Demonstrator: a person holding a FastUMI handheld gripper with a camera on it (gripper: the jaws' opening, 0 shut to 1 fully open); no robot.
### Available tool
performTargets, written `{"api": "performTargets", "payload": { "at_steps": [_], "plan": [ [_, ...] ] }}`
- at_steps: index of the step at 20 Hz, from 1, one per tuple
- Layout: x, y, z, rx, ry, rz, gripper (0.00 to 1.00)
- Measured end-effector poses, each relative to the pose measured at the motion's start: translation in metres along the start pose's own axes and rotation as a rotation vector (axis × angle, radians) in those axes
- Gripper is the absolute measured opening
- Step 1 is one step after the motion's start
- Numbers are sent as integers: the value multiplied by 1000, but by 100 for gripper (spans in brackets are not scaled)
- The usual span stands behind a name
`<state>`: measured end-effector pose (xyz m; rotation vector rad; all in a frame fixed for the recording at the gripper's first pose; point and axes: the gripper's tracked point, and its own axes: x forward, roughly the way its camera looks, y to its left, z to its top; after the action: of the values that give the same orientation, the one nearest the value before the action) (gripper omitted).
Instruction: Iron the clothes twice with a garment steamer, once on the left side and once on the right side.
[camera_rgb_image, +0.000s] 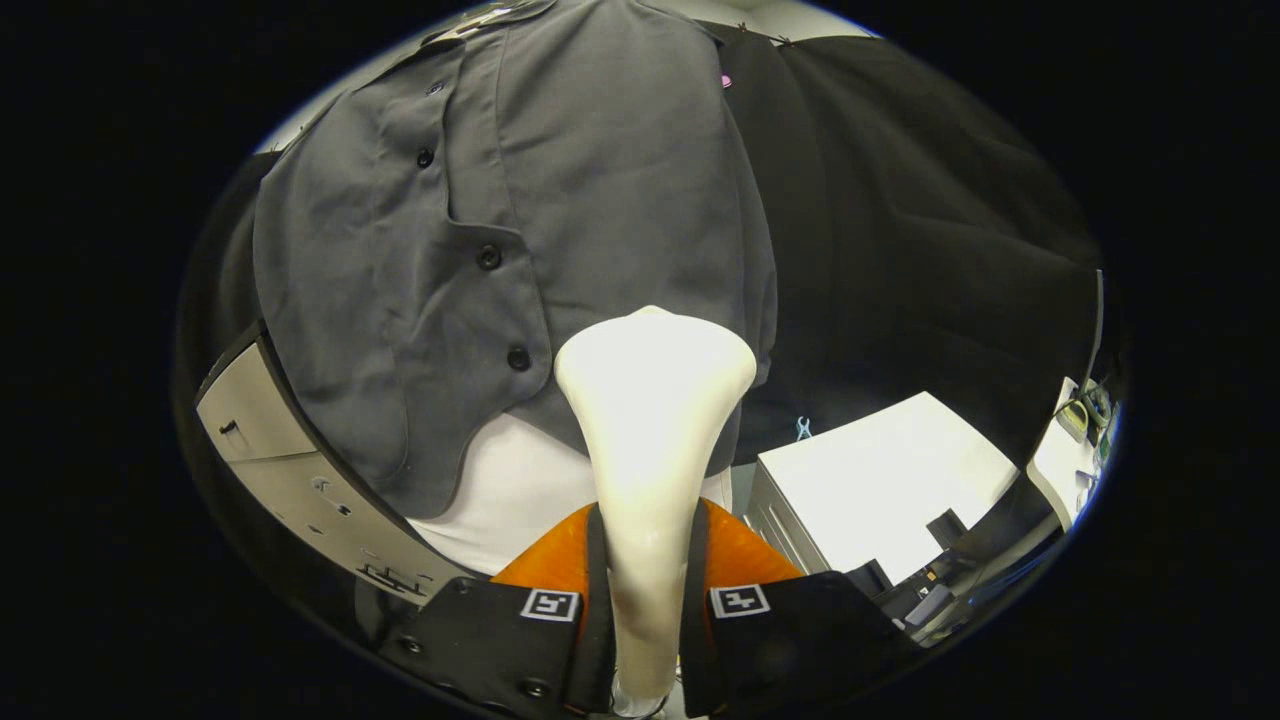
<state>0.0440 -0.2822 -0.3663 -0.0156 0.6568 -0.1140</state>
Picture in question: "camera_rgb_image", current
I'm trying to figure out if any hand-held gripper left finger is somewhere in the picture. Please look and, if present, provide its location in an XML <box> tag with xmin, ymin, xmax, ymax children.
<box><xmin>378</xmin><ymin>503</ymin><xmax>618</xmax><ymax>720</ymax></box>

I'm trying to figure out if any black backdrop cloth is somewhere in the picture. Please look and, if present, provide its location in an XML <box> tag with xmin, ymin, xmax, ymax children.
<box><xmin>180</xmin><ymin>20</ymin><xmax>1106</xmax><ymax>471</ymax></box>

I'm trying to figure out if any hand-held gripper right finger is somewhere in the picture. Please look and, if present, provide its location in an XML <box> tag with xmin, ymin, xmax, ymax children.
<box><xmin>682</xmin><ymin>498</ymin><xmax>921</xmax><ymax>719</ymax></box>

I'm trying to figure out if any white side desk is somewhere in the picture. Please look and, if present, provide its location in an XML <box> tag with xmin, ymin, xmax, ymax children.
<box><xmin>1028</xmin><ymin>378</ymin><xmax>1116</xmax><ymax>531</ymax></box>

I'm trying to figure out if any white garment steamer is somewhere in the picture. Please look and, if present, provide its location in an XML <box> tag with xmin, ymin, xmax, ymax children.
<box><xmin>553</xmin><ymin>305</ymin><xmax>758</xmax><ymax>716</ymax></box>

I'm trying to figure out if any white dress form mannequin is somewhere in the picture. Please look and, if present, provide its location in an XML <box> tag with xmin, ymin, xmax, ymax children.
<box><xmin>408</xmin><ymin>415</ymin><xmax>733</xmax><ymax>578</ymax></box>

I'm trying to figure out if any grey drawer cabinet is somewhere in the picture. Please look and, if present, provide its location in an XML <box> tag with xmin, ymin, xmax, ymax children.
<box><xmin>195</xmin><ymin>320</ymin><xmax>481</xmax><ymax>606</ymax></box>

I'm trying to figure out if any black monitor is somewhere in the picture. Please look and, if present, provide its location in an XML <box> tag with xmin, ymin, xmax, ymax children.
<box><xmin>1088</xmin><ymin>270</ymin><xmax>1107</xmax><ymax>383</ymax></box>

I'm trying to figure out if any dark grey button shirt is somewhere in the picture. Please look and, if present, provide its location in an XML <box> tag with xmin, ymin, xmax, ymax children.
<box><xmin>252</xmin><ymin>0</ymin><xmax>779</xmax><ymax>519</ymax></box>

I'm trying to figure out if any white cabinet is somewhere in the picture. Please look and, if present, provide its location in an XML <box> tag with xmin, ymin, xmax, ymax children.
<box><xmin>745</xmin><ymin>392</ymin><xmax>1021</xmax><ymax>586</ymax></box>

